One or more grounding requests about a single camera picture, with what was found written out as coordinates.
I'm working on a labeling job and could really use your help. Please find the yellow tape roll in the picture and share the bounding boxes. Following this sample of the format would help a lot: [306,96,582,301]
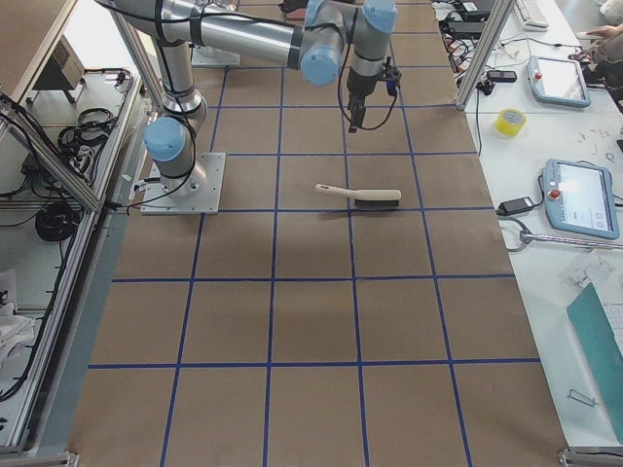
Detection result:
[494,108,527,137]

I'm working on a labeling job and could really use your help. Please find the near teach pendant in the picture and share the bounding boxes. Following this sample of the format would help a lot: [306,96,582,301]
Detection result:
[543,159,620,239]

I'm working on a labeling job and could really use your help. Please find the teach pendant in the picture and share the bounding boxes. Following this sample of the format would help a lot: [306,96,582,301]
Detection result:
[527,55,591,108]
[543,159,620,239]

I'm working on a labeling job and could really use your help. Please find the teal folder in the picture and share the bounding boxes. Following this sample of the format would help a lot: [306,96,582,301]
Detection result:
[567,283,622,443]

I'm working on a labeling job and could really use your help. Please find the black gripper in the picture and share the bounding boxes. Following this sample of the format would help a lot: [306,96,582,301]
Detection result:
[347,55,402,132]

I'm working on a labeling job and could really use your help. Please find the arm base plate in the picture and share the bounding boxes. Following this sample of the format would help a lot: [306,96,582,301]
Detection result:
[139,153,226,215]
[191,47,240,68]

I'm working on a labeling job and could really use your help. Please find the pink bin with black bag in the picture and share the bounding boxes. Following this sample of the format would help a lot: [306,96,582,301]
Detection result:
[278,0,308,15]

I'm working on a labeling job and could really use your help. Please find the far teach pendant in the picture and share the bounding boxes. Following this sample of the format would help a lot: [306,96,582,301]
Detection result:
[527,55,591,108]

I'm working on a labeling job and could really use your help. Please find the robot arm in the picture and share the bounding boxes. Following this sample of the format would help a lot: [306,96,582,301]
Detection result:
[101,1,401,133]

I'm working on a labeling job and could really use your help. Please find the white hand brush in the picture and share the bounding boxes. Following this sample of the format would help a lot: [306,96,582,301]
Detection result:
[314,184,402,208]

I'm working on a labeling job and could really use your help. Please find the aluminium frame post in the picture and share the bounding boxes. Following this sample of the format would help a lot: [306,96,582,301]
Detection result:
[455,0,514,111]

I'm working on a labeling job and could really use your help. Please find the black power adapter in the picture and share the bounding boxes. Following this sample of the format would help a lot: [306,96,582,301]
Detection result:
[495,197,536,217]

